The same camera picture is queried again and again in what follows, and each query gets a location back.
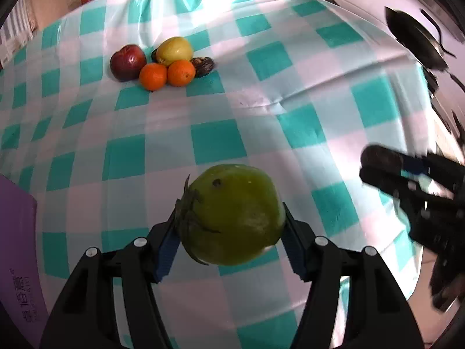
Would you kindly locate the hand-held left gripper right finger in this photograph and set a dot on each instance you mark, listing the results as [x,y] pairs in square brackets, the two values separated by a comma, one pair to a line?
[295,252]

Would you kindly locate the yellow-green pear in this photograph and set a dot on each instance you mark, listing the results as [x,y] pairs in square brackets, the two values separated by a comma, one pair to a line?
[174,51]

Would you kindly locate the dark brown dried fruit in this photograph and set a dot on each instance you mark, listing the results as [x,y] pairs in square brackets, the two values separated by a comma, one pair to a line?
[204,66]

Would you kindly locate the teal white checkered tablecloth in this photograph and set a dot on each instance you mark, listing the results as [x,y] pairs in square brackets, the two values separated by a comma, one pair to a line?
[232,116]

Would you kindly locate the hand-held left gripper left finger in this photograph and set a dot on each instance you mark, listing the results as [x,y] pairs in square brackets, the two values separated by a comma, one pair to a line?
[166,252]

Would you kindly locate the red apple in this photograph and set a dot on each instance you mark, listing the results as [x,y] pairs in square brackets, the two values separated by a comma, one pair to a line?
[128,61]

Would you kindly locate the purple box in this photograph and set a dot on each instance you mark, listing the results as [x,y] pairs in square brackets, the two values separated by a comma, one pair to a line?
[20,261]

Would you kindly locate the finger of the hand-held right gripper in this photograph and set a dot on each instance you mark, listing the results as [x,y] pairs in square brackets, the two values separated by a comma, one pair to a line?
[392,183]
[388,158]

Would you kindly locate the black pan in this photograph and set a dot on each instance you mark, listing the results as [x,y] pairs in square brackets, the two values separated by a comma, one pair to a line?
[414,36]

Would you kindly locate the orange tangerine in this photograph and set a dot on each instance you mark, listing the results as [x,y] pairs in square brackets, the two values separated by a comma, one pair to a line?
[153,76]
[181,72]

